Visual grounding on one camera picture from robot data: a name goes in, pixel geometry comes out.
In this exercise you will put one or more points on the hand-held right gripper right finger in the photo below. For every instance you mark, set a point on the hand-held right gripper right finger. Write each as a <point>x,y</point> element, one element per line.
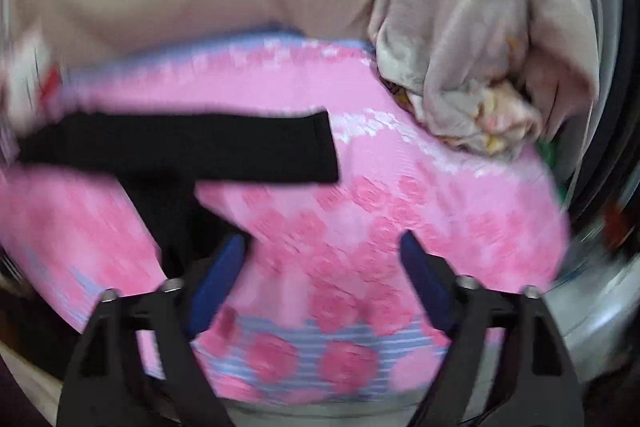
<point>427,279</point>

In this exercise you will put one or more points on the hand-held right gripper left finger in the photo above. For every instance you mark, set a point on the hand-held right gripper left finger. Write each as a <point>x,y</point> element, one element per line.
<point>220,282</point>

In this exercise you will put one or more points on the black pants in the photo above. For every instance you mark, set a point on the black pants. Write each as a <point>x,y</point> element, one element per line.
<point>175,147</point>

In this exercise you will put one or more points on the pink rose print bed sheet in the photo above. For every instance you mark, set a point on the pink rose print bed sheet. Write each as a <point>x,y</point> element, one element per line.
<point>380,227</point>

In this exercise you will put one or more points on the crumpled pale floral blanket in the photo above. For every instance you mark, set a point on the crumpled pale floral blanket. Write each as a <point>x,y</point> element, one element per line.
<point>465,37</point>

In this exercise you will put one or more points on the red and white cartoon pillow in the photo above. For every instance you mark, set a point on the red and white cartoon pillow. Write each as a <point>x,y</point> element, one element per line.
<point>27,72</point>

